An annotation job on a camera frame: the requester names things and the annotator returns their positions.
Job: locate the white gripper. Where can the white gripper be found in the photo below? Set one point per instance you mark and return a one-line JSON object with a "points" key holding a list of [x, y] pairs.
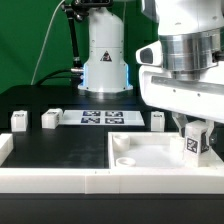
{"points": [[202, 99]]}

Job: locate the white square tabletop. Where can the white square tabletop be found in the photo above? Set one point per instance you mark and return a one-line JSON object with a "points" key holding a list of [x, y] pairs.
{"points": [[153, 150]]}

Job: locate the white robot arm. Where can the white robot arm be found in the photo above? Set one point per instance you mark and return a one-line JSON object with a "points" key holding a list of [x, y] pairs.
{"points": [[183, 71]]}

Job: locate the white sheet with AprilTags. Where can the white sheet with AprilTags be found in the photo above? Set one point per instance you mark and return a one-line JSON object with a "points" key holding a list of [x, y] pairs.
{"points": [[100, 117]]}

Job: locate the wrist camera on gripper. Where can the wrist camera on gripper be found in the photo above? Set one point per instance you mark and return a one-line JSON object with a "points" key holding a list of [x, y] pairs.
{"points": [[150, 55]]}

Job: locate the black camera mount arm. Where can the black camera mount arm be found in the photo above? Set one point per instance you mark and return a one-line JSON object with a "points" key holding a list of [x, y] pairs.
{"points": [[77, 11]]}

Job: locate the white U-shaped fence wall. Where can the white U-shaped fence wall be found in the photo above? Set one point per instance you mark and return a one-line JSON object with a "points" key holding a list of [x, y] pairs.
{"points": [[185, 180]]}

